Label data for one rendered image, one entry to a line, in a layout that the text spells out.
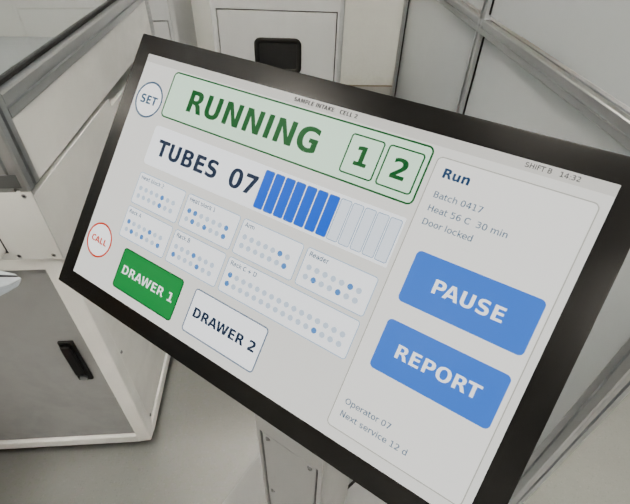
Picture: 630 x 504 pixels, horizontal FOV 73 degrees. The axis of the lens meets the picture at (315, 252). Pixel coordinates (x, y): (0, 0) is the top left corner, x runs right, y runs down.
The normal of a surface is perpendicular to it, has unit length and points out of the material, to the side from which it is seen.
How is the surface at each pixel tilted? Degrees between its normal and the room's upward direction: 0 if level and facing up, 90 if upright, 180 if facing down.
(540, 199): 50
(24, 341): 90
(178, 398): 0
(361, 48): 90
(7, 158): 90
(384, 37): 90
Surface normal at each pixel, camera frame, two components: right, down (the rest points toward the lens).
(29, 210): 0.07, 0.66
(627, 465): 0.03, -0.76
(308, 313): -0.40, -0.07
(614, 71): -1.00, 0.01
